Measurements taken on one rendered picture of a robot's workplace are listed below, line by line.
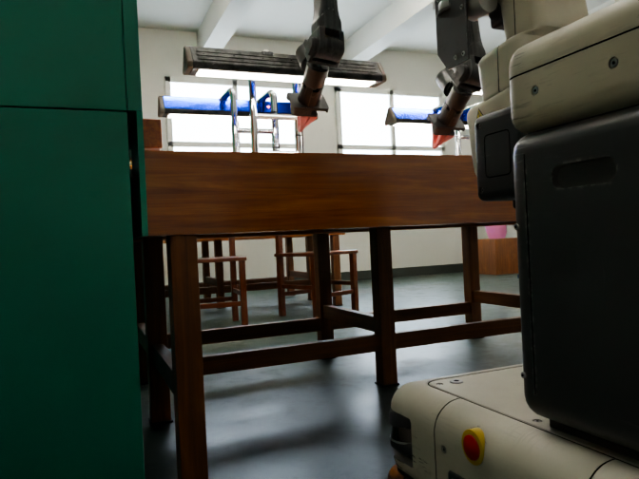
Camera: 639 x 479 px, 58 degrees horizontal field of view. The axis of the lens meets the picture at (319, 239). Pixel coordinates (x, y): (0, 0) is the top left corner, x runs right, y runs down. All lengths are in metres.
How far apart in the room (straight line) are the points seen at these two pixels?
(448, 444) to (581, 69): 0.58
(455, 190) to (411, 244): 6.16
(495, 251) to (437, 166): 5.90
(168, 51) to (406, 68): 3.11
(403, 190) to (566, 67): 0.79
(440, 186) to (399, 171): 0.13
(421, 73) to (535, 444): 7.51
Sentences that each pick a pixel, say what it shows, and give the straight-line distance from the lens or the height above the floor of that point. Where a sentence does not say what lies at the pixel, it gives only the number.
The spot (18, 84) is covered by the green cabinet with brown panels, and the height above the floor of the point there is 0.88.
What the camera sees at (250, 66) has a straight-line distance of 1.71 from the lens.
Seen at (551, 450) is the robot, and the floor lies 0.27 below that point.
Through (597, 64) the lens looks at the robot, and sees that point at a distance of 0.76.
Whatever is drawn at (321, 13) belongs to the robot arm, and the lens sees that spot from 1.47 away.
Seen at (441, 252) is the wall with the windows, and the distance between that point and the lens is 8.00.
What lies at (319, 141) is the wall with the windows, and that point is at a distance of 7.27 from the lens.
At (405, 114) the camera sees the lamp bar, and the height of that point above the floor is 1.08.
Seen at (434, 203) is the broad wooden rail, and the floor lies 0.63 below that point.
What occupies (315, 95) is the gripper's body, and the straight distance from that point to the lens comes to 1.49.
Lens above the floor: 0.56
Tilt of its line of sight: level
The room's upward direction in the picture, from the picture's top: 3 degrees counter-clockwise
